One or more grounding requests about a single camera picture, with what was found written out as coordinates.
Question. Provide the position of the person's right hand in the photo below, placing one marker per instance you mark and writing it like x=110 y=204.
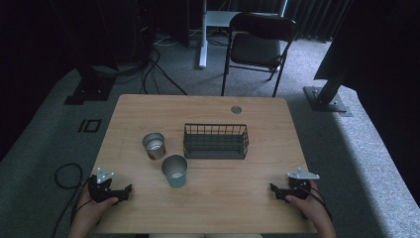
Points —
x=310 y=208

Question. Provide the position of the grey round table grommet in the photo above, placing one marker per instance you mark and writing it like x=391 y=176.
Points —
x=236 y=109

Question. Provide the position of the large dark panel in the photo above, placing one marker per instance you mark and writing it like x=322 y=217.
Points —
x=379 y=43

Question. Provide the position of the metal stand with base plate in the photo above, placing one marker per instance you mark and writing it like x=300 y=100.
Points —
x=325 y=100

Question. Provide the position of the person's left hand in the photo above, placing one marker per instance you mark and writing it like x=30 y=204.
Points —
x=89 y=213

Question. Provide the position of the teal paper cup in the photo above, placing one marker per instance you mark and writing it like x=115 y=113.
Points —
x=175 y=181

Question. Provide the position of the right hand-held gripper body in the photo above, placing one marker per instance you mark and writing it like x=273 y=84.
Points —
x=298 y=186

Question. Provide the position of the black stand with flat base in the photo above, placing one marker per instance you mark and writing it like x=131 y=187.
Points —
x=90 y=89

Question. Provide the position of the black folding chair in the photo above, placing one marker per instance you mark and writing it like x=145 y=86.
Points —
x=256 y=49

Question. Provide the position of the white desk frame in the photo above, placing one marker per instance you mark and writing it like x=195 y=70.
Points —
x=203 y=39

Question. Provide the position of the dark curtain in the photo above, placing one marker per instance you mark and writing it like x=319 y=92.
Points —
x=313 y=16

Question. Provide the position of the small steel cup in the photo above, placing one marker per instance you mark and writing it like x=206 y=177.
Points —
x=155 y=152

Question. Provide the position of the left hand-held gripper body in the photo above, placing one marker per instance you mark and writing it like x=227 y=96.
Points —
x=100 y=191

